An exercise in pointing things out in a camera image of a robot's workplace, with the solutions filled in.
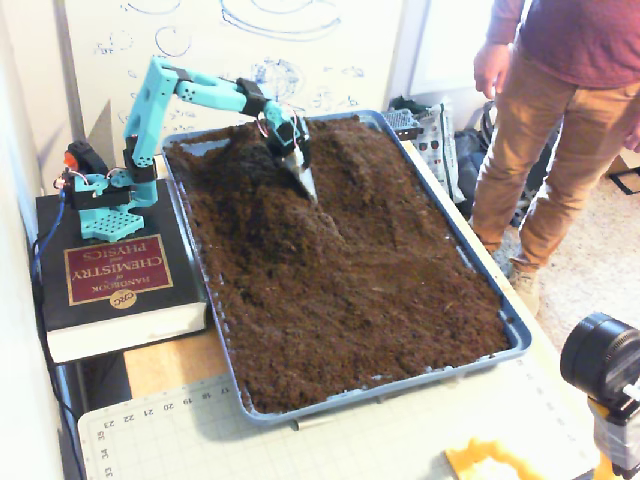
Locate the person's right hand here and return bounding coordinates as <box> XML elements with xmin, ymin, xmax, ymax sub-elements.
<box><xmin>472</xmin><ymin>41</ymin><xmax>514</xmax><ymax>99</ymax></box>

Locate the yellow camera stand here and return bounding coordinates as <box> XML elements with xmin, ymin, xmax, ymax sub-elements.
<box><xmin>588</xmin><ymin>394</ymin><xmax>640</xmax><ymax>480</ymax></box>

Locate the blue plastic tray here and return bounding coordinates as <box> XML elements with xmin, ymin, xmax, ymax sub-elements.
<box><xmin>162</xmin><ymin>109</ymin><xmax>534</xmax><ymax>427</ymax></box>

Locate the cardboard box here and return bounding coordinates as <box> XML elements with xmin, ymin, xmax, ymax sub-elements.
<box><xmin>606</xmin><ymin>143</ymin><xmax>640</xmax><ymax>195</ymax></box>

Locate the grey metal rod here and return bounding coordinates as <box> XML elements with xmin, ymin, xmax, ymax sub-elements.
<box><xmin>292</xmin><ymin>416</ymin><xmax>337</xmax><ymax>432</ymax></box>

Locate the whiteboard with blue drawings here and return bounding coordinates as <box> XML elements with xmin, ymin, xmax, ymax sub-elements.
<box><xmin>62</xmin><ymin>0</ymin><xmax>406</xmax><ymax>134</ymax></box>

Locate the black chemistry physics handbook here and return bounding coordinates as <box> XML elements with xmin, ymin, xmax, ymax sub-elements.
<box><xmin>34</xmin><ymin>179</ymin><xmax>209</xmax><ymax>364</ymax></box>

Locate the pale green cutting mat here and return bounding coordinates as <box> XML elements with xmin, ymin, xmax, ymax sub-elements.
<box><xmin>77</xmin><ymin>357</ymin><xmax>601</xmax><ymax>480</ymax></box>

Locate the blue cable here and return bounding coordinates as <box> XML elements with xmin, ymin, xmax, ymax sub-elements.
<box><xmin>30</xmin><ymin>192</ymin><xmax>69</xmax><ymax>291</ymax></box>

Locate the white printed soil bag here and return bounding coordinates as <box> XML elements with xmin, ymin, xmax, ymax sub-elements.
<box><xmin>412</xmin><ymin>102</ymin><xmax>469</xmax><ymax>204</ymax></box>

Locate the tan shoe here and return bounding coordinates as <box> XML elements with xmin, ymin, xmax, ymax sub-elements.
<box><xmin>508</xmin><ymin>267</ymin><xmax>543</xmax><ymax>317</ymax></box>

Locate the yellow plastic frame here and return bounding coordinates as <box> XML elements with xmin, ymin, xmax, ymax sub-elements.
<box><xmin>444</xmin><ymin>437</ymin><xmax>547</xmax><ymax>480</ymax></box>

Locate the person in maroon shirt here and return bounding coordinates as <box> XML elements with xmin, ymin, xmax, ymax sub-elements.
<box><xmin>469</xmin><ymin>0</ymin><xmax>640</xmax><ymax>274</ymax></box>

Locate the black cable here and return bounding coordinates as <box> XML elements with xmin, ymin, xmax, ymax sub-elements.
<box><xmin>29</xmin><ymin>239</ymin><xmax>86</xmax><ymax>480</ymax></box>

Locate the dark backpack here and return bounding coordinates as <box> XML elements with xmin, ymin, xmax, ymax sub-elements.
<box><xmin>453</xmin><ymin>127</ymin><xmax>501</xmax><ymax>201</ymax></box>

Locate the black round camera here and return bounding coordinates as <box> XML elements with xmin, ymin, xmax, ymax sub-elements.
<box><xmin>559</xmin><ymin>311</ymin><xmax>640</xmax><ymax>401</ymax></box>

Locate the brown soil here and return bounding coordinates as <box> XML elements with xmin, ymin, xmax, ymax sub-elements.
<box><xmin>167</xmin><ymin>115</ymin><xmax>511</xmax><ymax>415</ymax></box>

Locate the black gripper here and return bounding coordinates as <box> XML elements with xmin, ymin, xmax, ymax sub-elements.
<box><xmin>265</xmin><ymin>119</ymin><xmax>320</xmax><ymax>204</ymax></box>

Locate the person's right forearm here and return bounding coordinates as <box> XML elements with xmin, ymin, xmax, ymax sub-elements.
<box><xmin>484</xmin><ymin>0</ymin><xmax>536</xmax><ymax>47</ymax></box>

